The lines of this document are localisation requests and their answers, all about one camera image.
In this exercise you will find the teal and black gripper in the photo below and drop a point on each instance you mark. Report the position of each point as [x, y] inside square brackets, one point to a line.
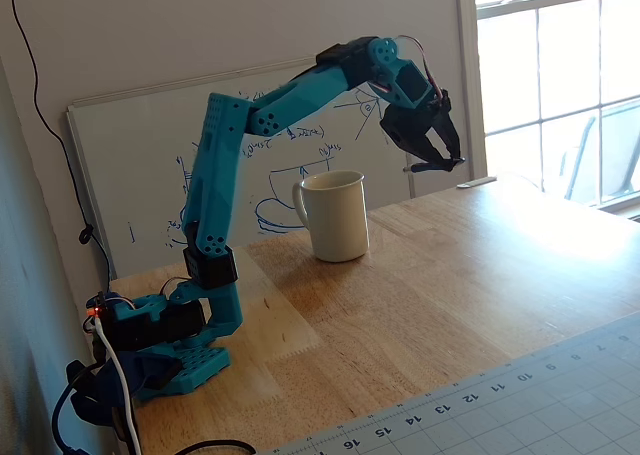
[411, 126]

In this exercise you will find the black pen with silver tip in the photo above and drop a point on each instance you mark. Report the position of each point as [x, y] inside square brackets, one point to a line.
[422, 166]

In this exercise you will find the teal robot base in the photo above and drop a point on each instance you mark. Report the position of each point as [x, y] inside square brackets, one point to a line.
[200, 370]

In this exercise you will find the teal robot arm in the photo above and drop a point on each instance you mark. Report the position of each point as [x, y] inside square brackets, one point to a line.
[215, 175]

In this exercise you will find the cream ceramic mug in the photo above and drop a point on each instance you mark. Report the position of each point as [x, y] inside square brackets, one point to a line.
[337, 220]

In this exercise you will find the small white strip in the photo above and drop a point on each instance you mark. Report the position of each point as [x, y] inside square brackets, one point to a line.
[477, 181]

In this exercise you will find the patio chair outside window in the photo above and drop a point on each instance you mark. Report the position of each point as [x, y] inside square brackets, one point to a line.
[615, 150]

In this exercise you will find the grey cutting mat with ruler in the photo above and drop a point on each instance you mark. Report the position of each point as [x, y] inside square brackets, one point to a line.
[525, 410]

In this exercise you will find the whiteboard with blue writing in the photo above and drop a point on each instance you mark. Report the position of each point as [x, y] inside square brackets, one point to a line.
[150, 140]

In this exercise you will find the dark blue clamp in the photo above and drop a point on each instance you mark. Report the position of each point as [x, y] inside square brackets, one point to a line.
[145, 370]

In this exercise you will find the white window frame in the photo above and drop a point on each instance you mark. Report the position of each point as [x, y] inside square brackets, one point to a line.
[470, 75]

